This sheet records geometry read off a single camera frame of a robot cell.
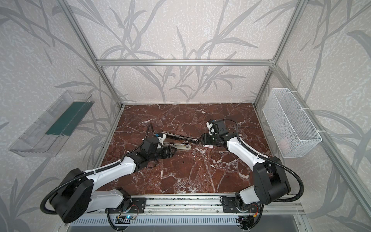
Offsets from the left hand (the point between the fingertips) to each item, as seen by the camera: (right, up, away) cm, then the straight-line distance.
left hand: (174, 145), depth 85 cm
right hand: (+18, +6, +3) cm, 19 cm away
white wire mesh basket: (+54, +10, -25) cm, 61 cm away
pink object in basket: (+58, +3, -12) cm, 59 cm away
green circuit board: (-24, -35, -13) cm, 44 cm away
